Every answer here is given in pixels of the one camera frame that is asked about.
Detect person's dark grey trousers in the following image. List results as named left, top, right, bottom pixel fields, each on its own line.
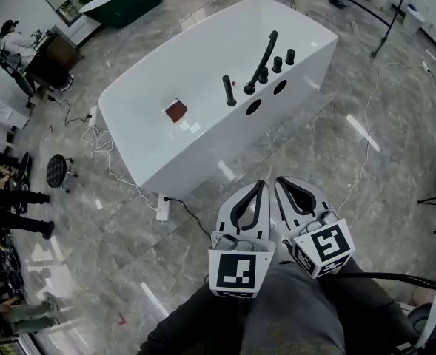
left=135, top=260, right=419, bottom=355

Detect dark green bathtub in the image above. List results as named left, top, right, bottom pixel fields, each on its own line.
left=78, top=0, right=164, bottom=29

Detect black curved faucet spout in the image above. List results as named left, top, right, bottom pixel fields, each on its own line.
left=243, top=30, right=279, bottom=95

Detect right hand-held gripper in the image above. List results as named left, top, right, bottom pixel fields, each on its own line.
left=274, top=175, right=356, bottom=280

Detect black handheld shower head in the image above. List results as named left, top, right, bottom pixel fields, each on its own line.
left=221, top=74, right=235, bottom=103

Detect white box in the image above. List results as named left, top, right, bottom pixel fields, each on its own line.
left=405, top=3, right=427, bottom=36

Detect dark wooden desk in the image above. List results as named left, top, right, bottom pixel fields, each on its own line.
left=24, top=25, right=85, bottom=89

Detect black office chair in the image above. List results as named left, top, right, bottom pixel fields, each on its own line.
left=0, top=49, right=36, bottom=98

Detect black round wheeled stool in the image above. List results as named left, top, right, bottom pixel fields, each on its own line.
left=46, top=153, right=79, bottom=194

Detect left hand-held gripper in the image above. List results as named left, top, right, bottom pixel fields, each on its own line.
left=207, top=180, right=277, bottom=300

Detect long white cable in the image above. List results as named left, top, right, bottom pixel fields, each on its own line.
left=335, top=61, right=431, bottom=214

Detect tangled white cable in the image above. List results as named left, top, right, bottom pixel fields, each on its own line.
left=81, top=123, right=160, bottom=211

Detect thin black power cable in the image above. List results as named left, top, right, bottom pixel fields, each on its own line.
left=48, top=95, right=93, bottom=126
left=164, top=196, right=219, bottom=244

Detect thick black gripper cable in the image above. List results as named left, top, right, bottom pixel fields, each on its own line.
left=320, top=271, right=436, bottom=294

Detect white strap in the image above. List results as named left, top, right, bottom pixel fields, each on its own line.
left=415, top=291, right=436, bottom=350

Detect black metal frame stand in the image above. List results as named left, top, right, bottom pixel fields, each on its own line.
left=309, top=0, right=412, bottom=58

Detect white rectangular bathtub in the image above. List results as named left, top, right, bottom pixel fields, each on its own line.
left=98, top=0, right=339, bottom=198

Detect white low cabinet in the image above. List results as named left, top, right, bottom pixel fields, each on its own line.
left=0, top=85, right=32, bottom=152

